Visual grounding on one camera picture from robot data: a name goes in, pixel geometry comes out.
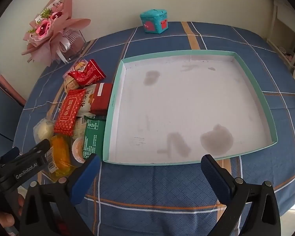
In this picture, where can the blue plaid tablecloth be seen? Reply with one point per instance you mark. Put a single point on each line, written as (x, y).
(162, 41)

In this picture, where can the clear green-edged cracker packet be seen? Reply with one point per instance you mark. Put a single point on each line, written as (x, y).
(80, 127)

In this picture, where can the white packet with orange print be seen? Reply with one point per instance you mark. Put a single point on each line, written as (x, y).
(86, 103)

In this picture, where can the person's left hand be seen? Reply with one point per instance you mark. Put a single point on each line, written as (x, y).
(5, 218)

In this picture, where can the red crinkled snack packet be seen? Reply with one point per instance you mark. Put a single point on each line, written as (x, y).
(88, 75)

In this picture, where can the teal shallow cardboard box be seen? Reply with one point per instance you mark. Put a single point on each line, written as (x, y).
(191, 98)

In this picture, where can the pink flower bouquet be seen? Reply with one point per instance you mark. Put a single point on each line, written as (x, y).
(64, 27)

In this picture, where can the dark red brick packet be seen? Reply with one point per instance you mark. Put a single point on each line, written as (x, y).
(100, 100)

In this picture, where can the clear acrylic box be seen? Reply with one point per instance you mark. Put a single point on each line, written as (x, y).
(75, 46)

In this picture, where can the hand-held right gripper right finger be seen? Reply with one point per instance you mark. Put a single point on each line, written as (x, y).
(216, 177)

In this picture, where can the purple cream bread packet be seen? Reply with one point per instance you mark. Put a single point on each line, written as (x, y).
(72, 83)

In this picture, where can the teal toy chest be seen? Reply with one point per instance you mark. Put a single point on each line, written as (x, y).
(153, 21)

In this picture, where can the red gold-patterned packet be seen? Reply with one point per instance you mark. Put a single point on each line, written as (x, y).
(68, 113)

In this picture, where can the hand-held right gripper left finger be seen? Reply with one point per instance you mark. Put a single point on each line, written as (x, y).
(87, 179)

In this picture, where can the white round bun packet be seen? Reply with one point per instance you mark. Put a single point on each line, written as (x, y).
(44, 130)

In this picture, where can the small jelly cup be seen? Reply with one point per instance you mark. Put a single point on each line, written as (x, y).
(78, 150)

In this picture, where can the dark green packet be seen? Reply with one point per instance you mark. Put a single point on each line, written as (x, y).
(93, 137)

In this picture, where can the white shelf unit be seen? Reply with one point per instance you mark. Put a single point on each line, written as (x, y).
(272, 22)

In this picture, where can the pink panel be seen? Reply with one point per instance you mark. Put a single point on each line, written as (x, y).
(12, 91)

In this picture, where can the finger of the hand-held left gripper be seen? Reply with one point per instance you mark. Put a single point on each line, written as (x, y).
(32, 153)
(11, 153)

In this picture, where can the yellow cake packet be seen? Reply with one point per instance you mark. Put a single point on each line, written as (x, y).
(60, 154)

